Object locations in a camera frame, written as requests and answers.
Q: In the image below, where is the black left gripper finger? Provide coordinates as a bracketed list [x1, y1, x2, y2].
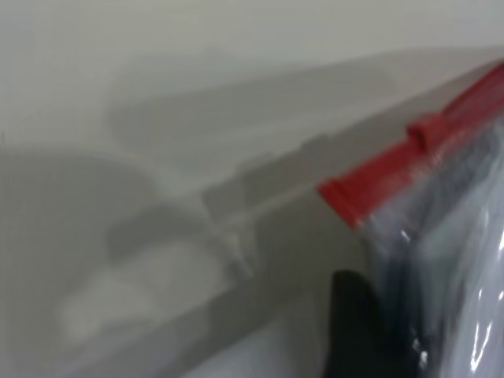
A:
[321, 269, 414, 378]

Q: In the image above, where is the clear zipper bag red strip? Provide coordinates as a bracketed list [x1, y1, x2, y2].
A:
[317, 58, 504, 378]

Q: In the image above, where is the red zipper slider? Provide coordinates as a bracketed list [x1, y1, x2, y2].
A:
[406, 113, 447, 154]

